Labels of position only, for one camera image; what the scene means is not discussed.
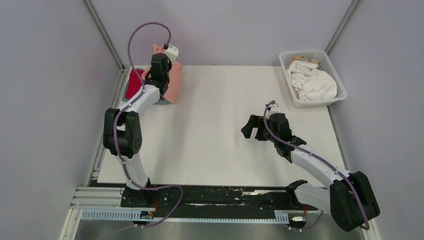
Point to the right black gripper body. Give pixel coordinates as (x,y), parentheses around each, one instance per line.
(270,138)

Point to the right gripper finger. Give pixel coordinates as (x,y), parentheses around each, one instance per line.
(247,130)
(256,121)

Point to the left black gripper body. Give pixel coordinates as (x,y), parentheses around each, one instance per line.
(169,64)

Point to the salmon pink t shirt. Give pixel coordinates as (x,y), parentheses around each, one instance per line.
(174,86)

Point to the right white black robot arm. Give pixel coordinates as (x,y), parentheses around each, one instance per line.
(347,196)

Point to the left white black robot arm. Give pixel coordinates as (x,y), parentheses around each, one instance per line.
(122,134)

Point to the folded red t shirt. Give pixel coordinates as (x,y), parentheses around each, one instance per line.
(132,87)

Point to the crumpled white t shirt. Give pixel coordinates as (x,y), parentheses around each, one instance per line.
(310,83)

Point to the beige garment in basket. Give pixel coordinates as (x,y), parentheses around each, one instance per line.
(301,58)

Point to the white plastic laundry basket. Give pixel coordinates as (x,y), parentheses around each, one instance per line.
(324,65)

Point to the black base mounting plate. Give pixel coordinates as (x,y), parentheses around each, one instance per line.
(221,201)

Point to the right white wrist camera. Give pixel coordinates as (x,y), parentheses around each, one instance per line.
(273,109)

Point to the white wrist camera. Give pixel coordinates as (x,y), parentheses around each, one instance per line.
(273,109)
(171,52)

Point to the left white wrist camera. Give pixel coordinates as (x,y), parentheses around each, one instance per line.
(171,52)

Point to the white slotted cable duct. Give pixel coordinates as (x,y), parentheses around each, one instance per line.
(147,216)

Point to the aluminium frame rail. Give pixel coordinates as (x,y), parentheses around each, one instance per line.
(103,203)

